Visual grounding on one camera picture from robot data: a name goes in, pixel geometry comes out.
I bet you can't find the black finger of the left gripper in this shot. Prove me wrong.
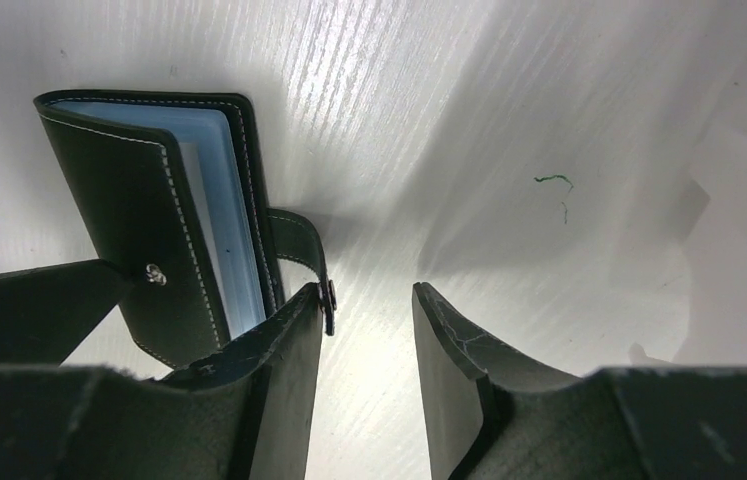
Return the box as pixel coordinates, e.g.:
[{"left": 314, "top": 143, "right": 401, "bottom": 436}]
[{"left": 0, "top": 259, "right": 134, "bottom": 364}]

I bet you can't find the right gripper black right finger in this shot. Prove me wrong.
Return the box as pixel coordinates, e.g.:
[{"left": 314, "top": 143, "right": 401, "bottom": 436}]
[{"left": 412, "top": 283, "right": 747, "bottom": 479}]

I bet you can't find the black leather card holder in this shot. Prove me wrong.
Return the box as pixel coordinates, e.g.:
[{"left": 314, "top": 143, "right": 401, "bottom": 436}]
[{"left": 34, "top": 89, "right": 337, "bottom": 368}]

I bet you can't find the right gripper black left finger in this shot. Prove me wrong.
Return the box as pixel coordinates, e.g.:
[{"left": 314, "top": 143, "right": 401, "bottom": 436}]
[{"left": 0, "top": 283, "right": 323, "bottom": 479}]

